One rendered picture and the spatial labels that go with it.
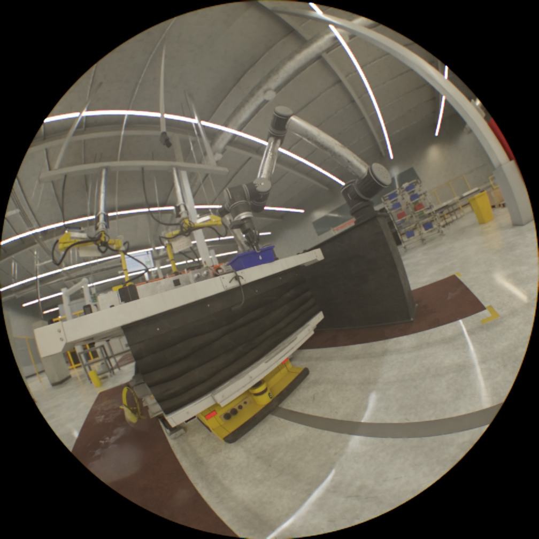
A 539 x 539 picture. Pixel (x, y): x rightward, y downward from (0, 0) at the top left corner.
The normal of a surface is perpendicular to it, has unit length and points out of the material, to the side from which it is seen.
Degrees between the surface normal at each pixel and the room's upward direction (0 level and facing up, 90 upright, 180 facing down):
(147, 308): 90
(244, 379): 90
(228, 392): 90
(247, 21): 175
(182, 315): 90
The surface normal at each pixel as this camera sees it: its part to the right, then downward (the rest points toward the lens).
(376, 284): -0.77, 0.26
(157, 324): 0.65, -0.32
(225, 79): 0.32, 0.94
